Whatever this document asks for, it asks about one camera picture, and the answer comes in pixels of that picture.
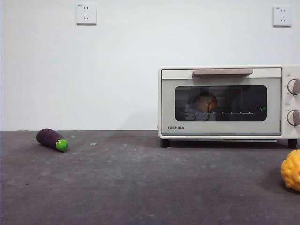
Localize bumpy yellow toy vegetable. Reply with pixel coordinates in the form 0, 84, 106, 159
280, 150, 300, 191

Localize metal wire oven rack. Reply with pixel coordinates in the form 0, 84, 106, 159
185, 111, 255, 115

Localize white wall socket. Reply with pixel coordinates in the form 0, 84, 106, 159
272, 6, 293, 28
75, 3, 97, 26

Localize glass oven door with handle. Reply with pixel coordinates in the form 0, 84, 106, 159
161, 67, 282, 137

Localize purple toy eggplant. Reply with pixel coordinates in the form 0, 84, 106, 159
36, 128, 69, 152

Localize beige oven knob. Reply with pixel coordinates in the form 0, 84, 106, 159
287, 79, 300, 95
286, 109, 300, 126

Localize white Toshiba toaster oven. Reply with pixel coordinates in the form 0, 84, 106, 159
157, 65, 300, 148

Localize brown potato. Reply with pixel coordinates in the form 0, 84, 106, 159
195, 92, 217, 112

